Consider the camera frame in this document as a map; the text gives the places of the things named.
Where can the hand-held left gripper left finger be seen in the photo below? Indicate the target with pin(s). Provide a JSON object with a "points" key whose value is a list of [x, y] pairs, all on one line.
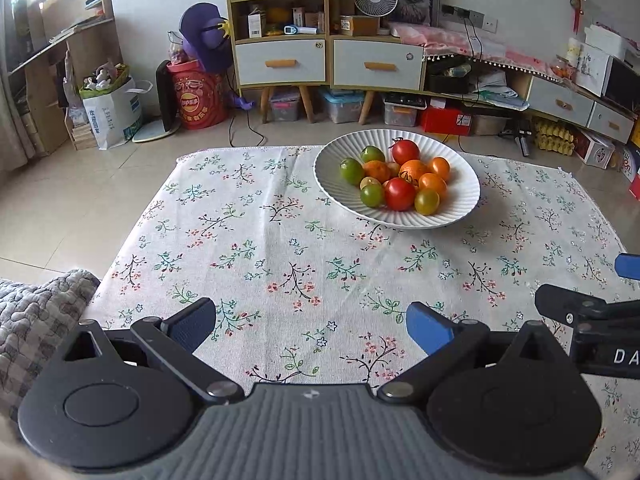
{"points": [[192, 322]]}

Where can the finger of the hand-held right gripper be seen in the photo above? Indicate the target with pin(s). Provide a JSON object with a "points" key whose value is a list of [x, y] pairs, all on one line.
{"points": [[629, 266], [560, 301]]}

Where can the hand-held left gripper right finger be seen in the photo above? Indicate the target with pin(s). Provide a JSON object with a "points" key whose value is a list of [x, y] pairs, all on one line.
{"points": [[430, 327]]}

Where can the white ribbed plate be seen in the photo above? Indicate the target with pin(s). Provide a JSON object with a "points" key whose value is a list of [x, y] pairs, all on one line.
{"points": [[450, 210]]}

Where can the olive green tomato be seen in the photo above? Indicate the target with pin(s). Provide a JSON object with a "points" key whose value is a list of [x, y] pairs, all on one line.
{"points": [[426, 201]]}

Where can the round orange tomato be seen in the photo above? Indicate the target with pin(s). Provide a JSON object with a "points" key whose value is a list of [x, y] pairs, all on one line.
{"points": [[432, 184]]}

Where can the longan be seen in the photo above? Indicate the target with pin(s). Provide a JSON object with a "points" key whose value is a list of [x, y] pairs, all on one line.
{"points": [[393, 168], [369, 182]]}

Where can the oval orange tomato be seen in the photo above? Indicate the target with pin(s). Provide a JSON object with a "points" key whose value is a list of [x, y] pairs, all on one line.
{"points": [[441, 168]]}

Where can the red tomato with stem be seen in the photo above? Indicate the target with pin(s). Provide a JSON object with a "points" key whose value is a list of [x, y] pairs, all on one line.
{"points": [[405, 152]]}

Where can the white red cardboard box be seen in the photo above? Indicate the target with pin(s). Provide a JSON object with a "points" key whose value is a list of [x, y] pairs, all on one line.
{"points": [[595, 150]]}

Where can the floral tablecloth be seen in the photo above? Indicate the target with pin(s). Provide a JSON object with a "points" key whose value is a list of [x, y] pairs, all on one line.
{"points": [[300, 240]]}

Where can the yellow egg trays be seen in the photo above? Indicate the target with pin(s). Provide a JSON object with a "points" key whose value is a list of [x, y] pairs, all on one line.
{"points": [[555, 135]]}

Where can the grey quilted blanket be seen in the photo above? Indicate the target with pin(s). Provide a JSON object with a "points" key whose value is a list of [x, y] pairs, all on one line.
{"points": [[35, 320]]}

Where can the low wooden cabinet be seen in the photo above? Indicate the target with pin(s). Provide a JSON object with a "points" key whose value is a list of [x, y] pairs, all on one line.
{"points": [[545, 95]]}

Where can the white appliance box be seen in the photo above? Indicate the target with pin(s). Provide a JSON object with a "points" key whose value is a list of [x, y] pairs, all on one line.
{"points": [[592, 67]]}

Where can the clear plastic storage bin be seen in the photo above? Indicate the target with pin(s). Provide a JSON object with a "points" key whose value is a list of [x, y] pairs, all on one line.
{"points": [[342, 109], [285, 107], [402, 112]]}

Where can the red snack bucket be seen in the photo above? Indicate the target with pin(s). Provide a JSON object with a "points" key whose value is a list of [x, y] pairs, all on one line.
{"points": [[197, 100]]}

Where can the white shopping bag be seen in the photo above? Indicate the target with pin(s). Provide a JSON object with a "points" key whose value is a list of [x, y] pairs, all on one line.
{"points": [[112, 112]]}

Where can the black standing panel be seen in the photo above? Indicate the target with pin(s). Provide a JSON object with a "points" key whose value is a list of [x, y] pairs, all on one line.
{"points": [[167, 95]]}

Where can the grey plush toy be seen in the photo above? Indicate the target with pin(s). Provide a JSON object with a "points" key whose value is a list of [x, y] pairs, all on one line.
{"points": [[105, 75]]}

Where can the pink cloth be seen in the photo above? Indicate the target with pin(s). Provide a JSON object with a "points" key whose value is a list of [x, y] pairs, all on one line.
{"points": [[450, 40]]}

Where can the wooden shelf cabinet with drawer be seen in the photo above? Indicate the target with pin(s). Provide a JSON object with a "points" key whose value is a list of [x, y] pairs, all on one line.
{"points": [[280, 52]]}

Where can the purple plush toy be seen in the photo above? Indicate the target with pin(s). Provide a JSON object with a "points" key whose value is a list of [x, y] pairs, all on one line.
{"points": [[202, 35]]}

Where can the wooden bookshelf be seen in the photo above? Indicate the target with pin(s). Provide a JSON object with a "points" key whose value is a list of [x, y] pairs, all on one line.
{"points": [[95, 45]]}

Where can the grey curtain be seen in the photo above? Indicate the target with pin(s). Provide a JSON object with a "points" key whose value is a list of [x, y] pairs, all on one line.
{"points": [[12, 85]]}

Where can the white carton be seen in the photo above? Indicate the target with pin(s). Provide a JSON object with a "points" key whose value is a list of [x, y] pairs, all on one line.
{"points": [[256, 24]]}

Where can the blue white thermometer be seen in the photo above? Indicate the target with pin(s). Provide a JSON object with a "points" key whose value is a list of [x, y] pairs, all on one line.
{"points": [[300, 30]]}

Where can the wall power outlet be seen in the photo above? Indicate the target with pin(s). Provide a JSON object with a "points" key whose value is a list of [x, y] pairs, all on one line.
{"points": [[472, 17]]}

